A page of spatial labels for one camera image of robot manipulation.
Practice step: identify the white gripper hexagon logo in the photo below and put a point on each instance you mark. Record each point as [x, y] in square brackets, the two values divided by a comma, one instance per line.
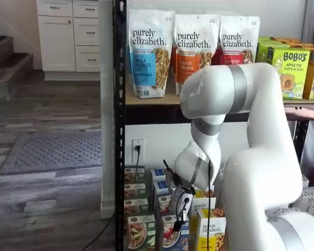
[187, 207]

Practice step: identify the blue and white oatmeal box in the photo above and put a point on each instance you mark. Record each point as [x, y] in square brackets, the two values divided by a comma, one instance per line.
[158, 173]
[163, 206]
[161, 187]
[170, 240]

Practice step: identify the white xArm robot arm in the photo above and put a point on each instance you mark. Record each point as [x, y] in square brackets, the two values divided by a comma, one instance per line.
[264, 170]

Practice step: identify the yellow purely elizabeth box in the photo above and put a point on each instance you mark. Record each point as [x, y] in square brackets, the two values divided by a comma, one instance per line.
[201, 204]
[199, 235]

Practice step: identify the green and white oatmeal box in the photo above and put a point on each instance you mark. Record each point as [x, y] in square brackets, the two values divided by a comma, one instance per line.
[132, 174]
[140, 232]
[134, 190]
[136, 206]

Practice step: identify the black metal shelf rack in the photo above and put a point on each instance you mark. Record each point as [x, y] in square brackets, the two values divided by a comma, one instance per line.
[120, 130]

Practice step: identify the wooden shelf board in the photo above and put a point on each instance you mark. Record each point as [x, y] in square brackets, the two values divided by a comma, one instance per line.
[151, 99]

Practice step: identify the green Bobo's apple pie box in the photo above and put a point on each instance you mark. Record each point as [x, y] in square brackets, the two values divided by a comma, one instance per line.
[293, 78]
[265, 52]

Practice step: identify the grey patterned floor mat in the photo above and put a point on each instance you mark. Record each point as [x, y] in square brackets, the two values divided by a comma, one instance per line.
[55, 151]

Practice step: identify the orange purely elizabeth granola bag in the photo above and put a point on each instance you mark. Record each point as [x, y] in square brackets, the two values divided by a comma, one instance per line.
[191, 34]
[174, 70]

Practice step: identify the blue purely elizabeth granola bag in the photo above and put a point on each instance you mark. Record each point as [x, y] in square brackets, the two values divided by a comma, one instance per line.
[144, 65]

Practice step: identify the red purely elizabeth granola bag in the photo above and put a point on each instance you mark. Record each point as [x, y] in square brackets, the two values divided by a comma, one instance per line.
[215, 56]
[238, 34]

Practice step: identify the white kitchen cabinet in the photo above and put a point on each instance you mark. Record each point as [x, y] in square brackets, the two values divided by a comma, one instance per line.
[60, 41]

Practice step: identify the dark wooden staircase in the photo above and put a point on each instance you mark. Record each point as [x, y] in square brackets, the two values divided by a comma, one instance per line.
[8, 57]

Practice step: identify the white wall power outlet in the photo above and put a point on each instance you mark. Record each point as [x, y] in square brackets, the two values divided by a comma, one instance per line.
[141, 157]

